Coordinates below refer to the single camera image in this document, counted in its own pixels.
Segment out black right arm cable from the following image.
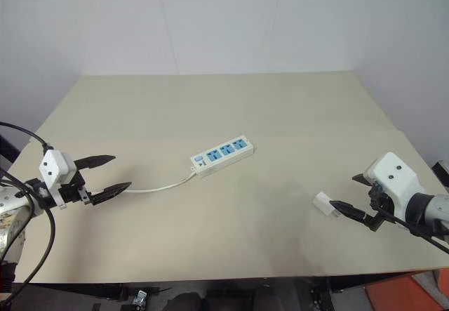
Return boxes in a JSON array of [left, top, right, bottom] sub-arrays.
[[375, 204, 449, 255]]

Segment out white plug adapter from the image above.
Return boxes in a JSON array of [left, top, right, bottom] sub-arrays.
[[312, 191, 341, 218]]

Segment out black table frame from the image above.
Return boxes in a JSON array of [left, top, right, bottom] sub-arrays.
[[12, 275, 366, 303]]

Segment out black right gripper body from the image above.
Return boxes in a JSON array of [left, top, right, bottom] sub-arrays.
[[363, 181, 398, 234]]

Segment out white cable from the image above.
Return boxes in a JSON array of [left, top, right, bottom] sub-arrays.
[[123, 171, 197, 194]]

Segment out white power strip blue sockets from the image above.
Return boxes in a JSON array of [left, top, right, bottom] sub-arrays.
[[189, 135, 255, 180]]

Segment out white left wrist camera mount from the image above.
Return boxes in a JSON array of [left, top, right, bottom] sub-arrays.
[[38, 149, 76, 211]]

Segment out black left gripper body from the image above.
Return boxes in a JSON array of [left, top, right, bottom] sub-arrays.
[[57, 170, 95, 206]]

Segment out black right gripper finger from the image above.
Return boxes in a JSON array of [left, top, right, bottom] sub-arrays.
[[328, 199, 368, 223], [351, 173, 373, 186]]

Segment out dark panel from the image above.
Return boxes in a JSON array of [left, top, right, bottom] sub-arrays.
[[0, 134, 15, 166]]

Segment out dark grey object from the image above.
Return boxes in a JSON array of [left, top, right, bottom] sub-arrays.
[[431, 159, 449, 187]]

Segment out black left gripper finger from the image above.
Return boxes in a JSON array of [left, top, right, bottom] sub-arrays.
[[91, 181, 133, 206], [74, 154, 117, 171]]

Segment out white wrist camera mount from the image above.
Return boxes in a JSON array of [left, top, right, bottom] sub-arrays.
[[38, 149, 76, 211], [363, 152, 422, 218]]

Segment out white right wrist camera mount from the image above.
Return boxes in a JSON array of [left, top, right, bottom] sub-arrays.
[[363, 152, 422, 218]]

